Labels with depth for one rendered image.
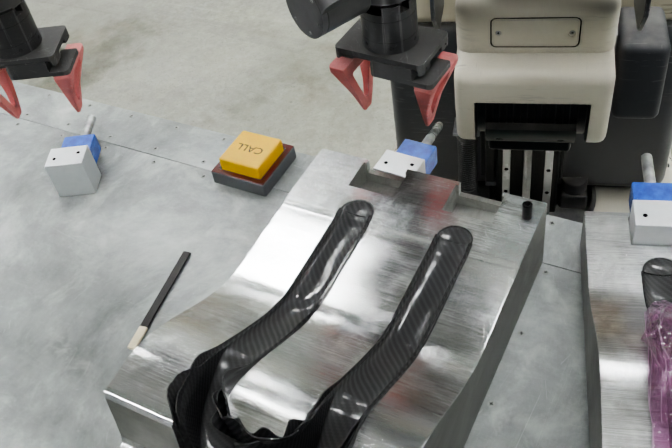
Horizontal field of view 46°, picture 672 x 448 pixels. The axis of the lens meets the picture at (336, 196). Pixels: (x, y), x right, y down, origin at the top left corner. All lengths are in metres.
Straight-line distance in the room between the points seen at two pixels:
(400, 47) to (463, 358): 0.31
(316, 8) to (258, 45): 2.07
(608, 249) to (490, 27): 0.43
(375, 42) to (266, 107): 1.70
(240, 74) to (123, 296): 1.79
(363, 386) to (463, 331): 0.11
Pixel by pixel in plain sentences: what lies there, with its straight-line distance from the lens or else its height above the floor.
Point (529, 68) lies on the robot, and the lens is 1.14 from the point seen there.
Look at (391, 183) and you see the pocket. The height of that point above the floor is 0.87.
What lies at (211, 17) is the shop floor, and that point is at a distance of 3.01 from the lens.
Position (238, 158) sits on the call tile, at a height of 0.84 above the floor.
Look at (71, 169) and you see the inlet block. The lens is 1.06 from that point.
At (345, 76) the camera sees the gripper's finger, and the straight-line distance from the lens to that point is 0.84.
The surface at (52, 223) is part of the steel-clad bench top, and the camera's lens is 1.06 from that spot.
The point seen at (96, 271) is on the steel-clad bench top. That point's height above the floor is 0.80.
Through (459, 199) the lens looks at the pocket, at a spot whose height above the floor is 0.87.
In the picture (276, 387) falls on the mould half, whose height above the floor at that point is 0.93.
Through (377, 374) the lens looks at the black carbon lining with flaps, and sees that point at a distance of 0.68.
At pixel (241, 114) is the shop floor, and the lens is 2.48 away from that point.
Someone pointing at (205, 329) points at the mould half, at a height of 0.92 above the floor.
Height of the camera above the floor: 1.47
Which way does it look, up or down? 44 degrees down
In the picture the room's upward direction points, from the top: 11 degrees counter-clockwise
